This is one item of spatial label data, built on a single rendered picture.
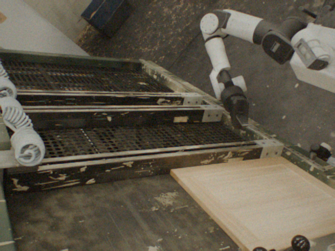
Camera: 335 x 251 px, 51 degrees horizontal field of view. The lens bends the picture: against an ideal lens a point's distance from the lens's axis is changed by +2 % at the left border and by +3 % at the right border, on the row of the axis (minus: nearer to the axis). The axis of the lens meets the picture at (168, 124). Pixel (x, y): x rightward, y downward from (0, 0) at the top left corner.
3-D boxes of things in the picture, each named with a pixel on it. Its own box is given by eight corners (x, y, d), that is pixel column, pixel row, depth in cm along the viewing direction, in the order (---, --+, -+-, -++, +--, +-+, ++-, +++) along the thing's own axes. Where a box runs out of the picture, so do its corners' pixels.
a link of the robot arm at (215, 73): (218, 102, 141) (208, 71, 143) (239, 94, 139) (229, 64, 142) (217, 99, 134) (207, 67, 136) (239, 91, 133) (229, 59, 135)
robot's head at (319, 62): (322, 38, 102) (304, 33, 98) (338, 59, 97) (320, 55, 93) (306, 55, 106) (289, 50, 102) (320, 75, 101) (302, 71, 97)
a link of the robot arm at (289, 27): (271, 12, 130) (306, 22, 123) (267, 34, 136) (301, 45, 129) (254, 25, 124) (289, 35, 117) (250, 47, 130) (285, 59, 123)
